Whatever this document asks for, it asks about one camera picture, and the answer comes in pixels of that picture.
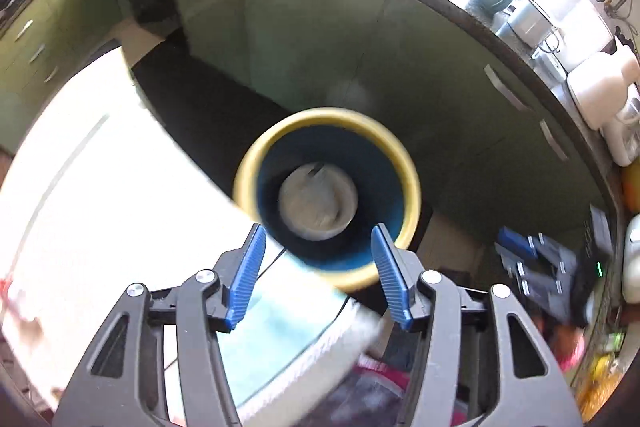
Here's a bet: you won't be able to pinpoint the yellow bottle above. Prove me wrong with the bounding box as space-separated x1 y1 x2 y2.
577 352 623 410

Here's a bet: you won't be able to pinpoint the white round container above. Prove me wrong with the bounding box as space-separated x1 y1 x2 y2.
621 213 640 304

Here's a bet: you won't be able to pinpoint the green kitchen cabinets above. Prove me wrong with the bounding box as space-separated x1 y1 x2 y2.
0 0 613 258

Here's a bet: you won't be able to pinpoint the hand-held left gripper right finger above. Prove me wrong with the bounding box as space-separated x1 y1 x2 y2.
371 223 584 427

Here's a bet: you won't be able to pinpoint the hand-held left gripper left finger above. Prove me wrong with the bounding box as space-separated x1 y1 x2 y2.
52 224 267 427

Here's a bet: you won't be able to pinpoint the yellow-rimmed blue trash bin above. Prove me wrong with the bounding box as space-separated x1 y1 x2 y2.
234 107 422 294

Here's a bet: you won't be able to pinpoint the crumpled white paper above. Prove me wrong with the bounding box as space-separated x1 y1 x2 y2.
277 163 360 241

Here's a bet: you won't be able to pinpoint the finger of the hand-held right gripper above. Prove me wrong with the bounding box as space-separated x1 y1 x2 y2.
495 227 540 260

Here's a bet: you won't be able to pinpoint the white kitchen appliance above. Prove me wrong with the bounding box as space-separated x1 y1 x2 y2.
566 42 640 130

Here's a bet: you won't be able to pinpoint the pink cloth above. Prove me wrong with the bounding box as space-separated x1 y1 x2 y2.
356 351 417 427

